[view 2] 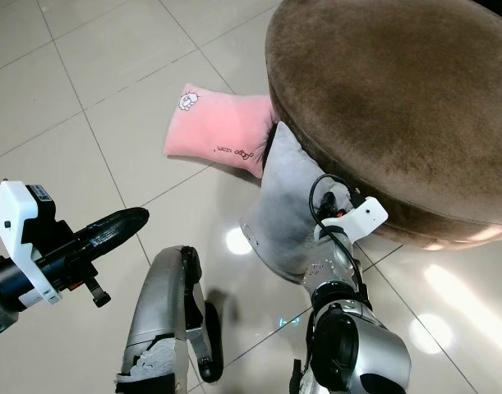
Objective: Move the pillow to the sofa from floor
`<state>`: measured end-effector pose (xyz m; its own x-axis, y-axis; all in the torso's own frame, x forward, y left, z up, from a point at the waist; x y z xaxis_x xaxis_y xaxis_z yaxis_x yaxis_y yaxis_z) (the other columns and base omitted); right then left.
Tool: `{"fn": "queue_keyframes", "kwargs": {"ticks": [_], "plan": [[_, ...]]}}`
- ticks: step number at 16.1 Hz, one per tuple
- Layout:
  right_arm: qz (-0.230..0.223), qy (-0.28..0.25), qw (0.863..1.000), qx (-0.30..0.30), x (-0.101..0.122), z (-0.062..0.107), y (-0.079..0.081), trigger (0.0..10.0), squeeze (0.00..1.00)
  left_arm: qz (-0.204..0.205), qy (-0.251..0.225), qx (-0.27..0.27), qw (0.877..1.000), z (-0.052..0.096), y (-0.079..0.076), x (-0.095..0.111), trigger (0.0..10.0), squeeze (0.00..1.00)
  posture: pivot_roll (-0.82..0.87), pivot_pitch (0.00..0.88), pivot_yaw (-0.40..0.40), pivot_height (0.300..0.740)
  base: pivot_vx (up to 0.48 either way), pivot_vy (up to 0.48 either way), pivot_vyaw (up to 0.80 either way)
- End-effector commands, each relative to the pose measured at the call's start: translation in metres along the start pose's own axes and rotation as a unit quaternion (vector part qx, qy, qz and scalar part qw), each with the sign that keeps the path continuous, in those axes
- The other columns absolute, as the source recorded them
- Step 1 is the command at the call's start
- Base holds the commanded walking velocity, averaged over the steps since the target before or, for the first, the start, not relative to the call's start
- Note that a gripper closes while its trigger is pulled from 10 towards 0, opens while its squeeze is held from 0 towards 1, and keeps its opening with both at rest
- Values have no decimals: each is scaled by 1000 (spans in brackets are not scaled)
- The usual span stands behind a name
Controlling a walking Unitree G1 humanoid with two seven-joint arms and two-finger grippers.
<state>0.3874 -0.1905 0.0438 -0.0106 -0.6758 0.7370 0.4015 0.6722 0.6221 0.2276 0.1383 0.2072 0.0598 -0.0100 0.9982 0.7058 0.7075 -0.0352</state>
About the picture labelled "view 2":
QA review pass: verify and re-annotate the brown round velvet sofa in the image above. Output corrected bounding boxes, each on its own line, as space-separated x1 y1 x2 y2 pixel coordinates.
265 0 502 246

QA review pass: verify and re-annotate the silver robot right leg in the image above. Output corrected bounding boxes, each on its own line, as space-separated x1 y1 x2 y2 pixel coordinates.
289 356 319 394

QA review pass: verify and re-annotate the grey square pillow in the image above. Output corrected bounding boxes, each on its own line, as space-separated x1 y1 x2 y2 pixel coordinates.
239 121 355 285

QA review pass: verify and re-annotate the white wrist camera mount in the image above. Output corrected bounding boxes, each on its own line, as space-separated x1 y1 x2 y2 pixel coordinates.
0 181 58 306
334 197 389 244

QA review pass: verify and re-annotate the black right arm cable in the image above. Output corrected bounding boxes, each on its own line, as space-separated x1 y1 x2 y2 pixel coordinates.
308 173 373 296

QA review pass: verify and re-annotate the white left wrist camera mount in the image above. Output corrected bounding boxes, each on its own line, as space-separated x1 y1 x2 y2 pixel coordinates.
0 181 58 306

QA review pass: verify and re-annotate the pink pillow with cartoon print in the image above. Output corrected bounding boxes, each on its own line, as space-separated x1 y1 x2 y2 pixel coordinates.
163 82 277 180

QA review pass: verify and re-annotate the silver robot leg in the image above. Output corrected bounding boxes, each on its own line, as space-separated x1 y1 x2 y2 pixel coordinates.
116 245 223 394
289 356 319 394

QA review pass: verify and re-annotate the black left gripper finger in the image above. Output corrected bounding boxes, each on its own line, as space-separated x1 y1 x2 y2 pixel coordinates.
90 206 151 241
84 222 145 253

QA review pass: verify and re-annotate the silver robot left leg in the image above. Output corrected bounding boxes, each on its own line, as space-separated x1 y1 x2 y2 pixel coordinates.
116 245 223 394

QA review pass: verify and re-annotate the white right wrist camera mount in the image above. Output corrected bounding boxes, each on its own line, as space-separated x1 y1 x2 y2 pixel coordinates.
334 197 389 244

